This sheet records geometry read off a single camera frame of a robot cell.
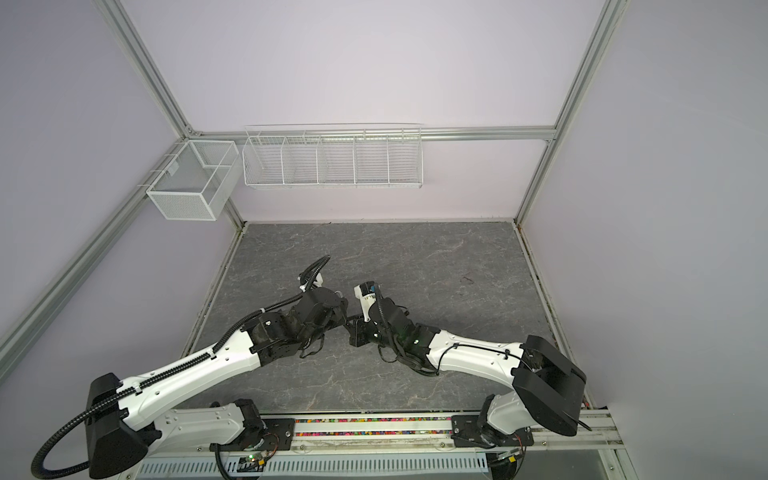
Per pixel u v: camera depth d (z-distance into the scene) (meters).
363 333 0.68
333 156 0.99
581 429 0.42
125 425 0.40
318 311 0.55
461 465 0.71
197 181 0.98
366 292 0.69
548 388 0.42
